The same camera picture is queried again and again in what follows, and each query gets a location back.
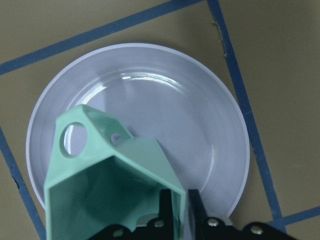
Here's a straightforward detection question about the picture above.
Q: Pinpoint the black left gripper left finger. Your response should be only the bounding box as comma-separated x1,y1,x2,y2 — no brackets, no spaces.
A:
158,189,174,225

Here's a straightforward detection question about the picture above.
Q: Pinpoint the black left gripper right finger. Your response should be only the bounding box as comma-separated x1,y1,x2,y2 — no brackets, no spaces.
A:
188,189,207,225

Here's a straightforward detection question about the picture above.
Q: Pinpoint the mint geometric cup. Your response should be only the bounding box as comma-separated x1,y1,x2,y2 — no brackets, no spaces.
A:
44,104,186,240

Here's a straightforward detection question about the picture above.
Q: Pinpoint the lilac plate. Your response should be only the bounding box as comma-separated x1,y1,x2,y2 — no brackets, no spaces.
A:
26,43,250,216

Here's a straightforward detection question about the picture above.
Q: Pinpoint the brown paper table cover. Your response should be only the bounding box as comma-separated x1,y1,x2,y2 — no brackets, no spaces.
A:
0,0,320,240

